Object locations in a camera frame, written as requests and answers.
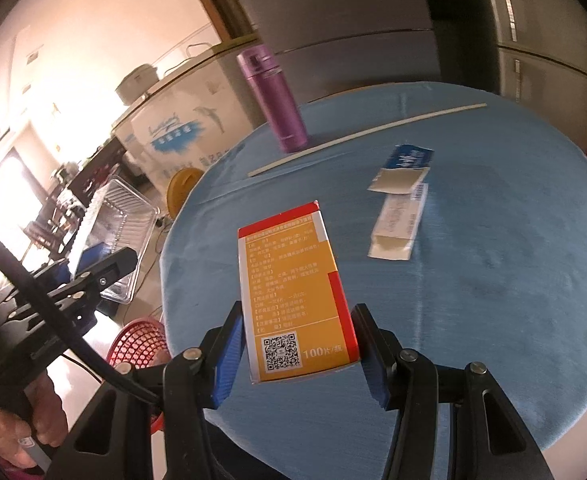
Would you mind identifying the clear plastic container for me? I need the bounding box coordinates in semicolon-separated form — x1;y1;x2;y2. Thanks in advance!
68;176;157;303

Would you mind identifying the grey cabinet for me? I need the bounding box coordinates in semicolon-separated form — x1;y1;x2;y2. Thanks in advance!
228;0;499;126

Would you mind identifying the round blue table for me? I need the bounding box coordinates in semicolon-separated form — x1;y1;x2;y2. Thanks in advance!
158;80;587;480

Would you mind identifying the blue and white carton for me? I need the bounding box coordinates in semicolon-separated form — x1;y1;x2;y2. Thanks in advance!
367;144;434;195

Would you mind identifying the silver refrigerator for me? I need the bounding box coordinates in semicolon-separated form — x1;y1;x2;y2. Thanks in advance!
478;0;587;146

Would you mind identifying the long white box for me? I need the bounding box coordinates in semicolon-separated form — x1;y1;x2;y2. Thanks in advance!
367;182;429;261

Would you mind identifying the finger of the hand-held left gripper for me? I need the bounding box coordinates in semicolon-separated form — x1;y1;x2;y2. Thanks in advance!
48;246;139;313
28;259;72;291

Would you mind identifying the person's left hand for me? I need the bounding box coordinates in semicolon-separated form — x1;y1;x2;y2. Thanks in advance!
0;375;69;471

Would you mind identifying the black cable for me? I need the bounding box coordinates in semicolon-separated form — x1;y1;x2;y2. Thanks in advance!
0;217;162;406

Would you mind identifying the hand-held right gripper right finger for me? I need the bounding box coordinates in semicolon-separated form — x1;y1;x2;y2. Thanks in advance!
351;302;547;480

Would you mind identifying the purple thermos bottle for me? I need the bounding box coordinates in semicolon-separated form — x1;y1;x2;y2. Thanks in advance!
236;44;308;154

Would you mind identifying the round yellow stool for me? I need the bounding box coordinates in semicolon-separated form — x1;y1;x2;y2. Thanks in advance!
167;167;205;218

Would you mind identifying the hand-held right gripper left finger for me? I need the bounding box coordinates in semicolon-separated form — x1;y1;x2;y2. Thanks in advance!
48;300;247;480

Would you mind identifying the white rice cooker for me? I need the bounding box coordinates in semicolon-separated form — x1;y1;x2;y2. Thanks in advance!
115;64;162;106

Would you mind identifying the long white strip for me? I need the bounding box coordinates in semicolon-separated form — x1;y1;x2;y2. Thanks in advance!
248;103;487;177

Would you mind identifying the orange medicine box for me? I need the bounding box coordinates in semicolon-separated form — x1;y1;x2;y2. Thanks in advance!
238;200;361;385

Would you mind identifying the red plastic stool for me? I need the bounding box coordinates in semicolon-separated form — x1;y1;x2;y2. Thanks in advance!
106;317;169;433

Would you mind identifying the white chest freezer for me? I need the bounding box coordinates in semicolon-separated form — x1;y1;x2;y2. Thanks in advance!
111;40;269;193

